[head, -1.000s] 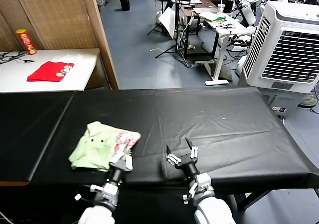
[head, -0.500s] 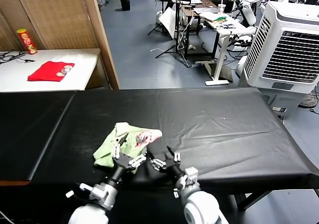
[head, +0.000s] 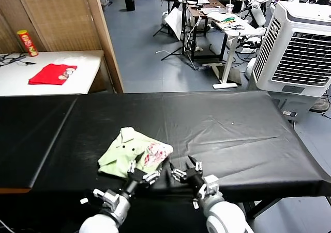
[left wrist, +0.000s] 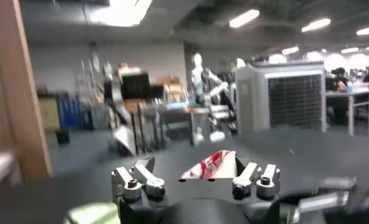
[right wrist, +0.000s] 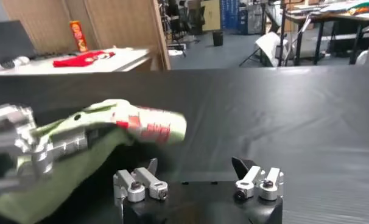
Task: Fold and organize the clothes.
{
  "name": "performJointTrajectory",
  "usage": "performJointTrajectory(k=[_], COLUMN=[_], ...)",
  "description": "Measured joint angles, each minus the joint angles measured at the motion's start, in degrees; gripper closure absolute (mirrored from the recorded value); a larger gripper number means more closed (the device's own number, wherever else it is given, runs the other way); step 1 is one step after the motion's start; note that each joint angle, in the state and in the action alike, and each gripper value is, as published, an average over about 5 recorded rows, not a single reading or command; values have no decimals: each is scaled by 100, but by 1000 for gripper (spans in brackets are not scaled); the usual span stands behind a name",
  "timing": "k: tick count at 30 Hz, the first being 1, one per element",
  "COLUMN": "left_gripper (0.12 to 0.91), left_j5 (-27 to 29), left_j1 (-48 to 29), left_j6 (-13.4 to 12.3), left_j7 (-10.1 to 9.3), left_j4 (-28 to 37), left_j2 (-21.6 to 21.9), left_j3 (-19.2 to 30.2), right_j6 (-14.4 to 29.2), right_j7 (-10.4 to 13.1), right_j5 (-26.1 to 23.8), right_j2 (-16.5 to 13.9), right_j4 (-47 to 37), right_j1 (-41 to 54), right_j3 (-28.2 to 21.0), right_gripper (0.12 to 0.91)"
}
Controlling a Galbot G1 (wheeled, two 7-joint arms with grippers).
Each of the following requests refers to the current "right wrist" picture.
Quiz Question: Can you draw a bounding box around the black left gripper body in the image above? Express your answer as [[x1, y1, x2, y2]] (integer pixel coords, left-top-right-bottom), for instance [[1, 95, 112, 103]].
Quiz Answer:
[[0, 152, 21, 198]]

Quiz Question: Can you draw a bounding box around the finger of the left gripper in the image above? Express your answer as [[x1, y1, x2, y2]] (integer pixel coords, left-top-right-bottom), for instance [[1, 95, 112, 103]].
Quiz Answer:
[[0, 103, 38, 149], [15, 123, 118, 179]]

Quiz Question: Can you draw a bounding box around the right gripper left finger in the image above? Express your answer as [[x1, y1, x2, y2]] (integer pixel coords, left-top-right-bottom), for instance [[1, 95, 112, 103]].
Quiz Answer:
[[113, 158, 169, 203]]

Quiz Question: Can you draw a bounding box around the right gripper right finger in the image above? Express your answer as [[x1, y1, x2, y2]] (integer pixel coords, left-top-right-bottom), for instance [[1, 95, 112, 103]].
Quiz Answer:
[[231, 156, 285, 201]]

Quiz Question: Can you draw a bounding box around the light green t-shirt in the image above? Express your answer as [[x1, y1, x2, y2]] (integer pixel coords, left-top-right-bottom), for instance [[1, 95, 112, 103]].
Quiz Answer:
[[0, 99, 188, 224]]

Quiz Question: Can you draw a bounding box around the dark grey panel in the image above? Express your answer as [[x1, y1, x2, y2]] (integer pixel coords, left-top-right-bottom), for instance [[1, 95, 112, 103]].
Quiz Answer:
[[0, 20, 36, 65]]

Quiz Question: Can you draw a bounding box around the red folded shirt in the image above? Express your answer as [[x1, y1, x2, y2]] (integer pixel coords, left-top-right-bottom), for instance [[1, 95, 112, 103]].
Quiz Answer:
[[52, 51, 116, 68]]

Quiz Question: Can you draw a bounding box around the white side table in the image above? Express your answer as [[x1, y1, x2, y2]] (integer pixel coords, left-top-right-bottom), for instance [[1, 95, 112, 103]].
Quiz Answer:
[[0, 47, 152, 76]]

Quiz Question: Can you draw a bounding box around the red yellow chips can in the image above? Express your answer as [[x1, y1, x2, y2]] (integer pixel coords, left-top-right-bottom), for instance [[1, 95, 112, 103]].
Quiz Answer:
[[69, 20, 90, 53]]

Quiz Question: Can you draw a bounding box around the white panel board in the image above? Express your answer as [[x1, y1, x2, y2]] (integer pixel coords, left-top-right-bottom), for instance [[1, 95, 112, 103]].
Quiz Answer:
[[255, 31, 283, 67]]

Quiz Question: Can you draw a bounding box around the black tripod stand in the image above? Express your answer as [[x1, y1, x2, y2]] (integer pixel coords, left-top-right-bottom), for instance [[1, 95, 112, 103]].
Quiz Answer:
[[239, 0, 295, 67]]

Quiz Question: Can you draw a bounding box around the black trash bin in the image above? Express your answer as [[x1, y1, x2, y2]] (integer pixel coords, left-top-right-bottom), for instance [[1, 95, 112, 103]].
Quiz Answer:
[[212, 30, 224, 47]]

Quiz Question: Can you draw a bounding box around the blue storage cabinet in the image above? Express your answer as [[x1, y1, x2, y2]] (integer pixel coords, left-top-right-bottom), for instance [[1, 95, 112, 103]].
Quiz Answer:
[[220, 0, 249, 34]]

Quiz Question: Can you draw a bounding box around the yellow wooden cabinet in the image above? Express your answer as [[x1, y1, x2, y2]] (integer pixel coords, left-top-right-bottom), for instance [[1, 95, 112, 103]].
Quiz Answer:
[[201, 0, 222, 32]]

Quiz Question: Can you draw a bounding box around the white office desk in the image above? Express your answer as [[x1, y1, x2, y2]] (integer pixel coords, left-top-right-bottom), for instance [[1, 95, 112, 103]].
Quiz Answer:
[[281, 5, 369, 65]]

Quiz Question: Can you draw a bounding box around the colourful cloth pile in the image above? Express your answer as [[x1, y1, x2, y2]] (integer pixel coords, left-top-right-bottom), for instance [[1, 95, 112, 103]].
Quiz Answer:
[[320, 0, 369, 16]]

